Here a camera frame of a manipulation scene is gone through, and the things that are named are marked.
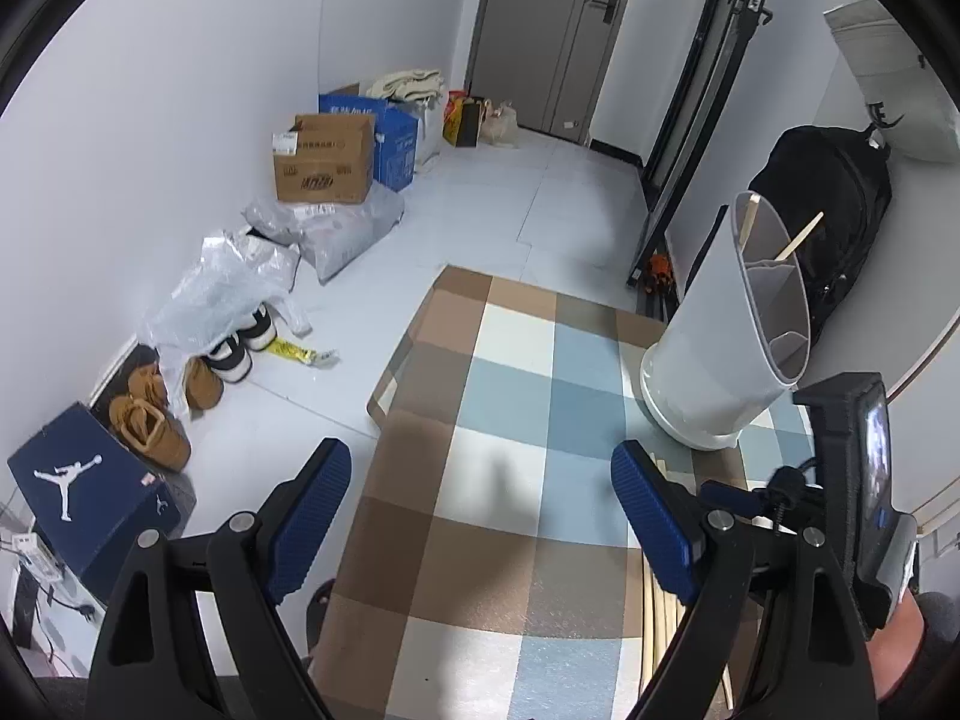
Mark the brown suede shoe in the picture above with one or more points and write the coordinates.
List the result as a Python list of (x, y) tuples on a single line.
[(154, 435), (202, 384), (148, 384)]

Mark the clear plastic bag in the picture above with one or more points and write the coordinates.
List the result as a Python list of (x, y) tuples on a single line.
[(217, 292)]

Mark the black and white sneaker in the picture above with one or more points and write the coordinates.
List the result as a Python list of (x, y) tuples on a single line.
[(229, 360), (256, 328)]

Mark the blue cardboard box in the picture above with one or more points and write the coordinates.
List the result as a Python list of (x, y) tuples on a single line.
[(397, 146)]

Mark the pile of wooden chopsticks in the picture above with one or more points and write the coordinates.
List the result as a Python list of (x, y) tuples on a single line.
[(664, 637)]

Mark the checkered tablecloth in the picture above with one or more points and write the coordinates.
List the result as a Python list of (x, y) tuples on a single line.
[(487, 427)]

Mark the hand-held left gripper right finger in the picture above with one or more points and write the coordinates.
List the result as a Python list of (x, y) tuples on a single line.
[(652, 525)]

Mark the black paper bag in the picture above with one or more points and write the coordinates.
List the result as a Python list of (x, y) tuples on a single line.
[(471, 124)]

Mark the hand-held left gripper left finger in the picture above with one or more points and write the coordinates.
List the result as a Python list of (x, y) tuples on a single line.
[(315, 510)]

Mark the single wooden chopstick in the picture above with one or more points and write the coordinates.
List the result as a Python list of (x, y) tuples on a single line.
[(746, 221), (802, 234)]

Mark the cream folded cloth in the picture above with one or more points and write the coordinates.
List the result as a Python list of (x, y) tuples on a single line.
[(405, 84)]

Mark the grey door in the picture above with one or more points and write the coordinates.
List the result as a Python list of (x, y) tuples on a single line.
[(525, 30)]

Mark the white power strip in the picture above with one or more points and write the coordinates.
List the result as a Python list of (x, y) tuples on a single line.
[(22, 551)]

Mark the white plastic bag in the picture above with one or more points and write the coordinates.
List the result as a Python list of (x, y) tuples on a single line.
[(429, 127)]

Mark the beige plastic bag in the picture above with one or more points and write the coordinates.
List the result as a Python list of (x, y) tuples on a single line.
[(499, 124)]

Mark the brown cardboard box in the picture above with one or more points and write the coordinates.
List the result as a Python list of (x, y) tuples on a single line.
[(322, 165)]

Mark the navy shoe box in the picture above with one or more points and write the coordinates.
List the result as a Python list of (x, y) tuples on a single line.
[(90, 495)]

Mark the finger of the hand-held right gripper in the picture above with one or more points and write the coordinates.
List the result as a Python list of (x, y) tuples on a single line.
[(724, 495)]

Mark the white divided utensil holder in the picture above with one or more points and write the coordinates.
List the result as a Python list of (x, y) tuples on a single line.
[(712, 360)]

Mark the person's right forearm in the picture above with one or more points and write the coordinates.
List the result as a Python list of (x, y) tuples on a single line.
[(896, 652)]

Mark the yellow wrapper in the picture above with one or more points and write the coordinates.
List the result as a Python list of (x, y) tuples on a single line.
[(292, 350)]

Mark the black backpack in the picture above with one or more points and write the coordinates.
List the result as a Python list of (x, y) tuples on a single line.
[(817, 180)]

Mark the yellow and red bag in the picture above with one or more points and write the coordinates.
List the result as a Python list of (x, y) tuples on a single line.
[(452, 120)]

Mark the grey parcel bag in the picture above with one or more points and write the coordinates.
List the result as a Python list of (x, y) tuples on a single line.
[(345, 236)]

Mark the black metal frame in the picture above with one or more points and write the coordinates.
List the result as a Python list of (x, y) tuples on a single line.
[(705, 75)]

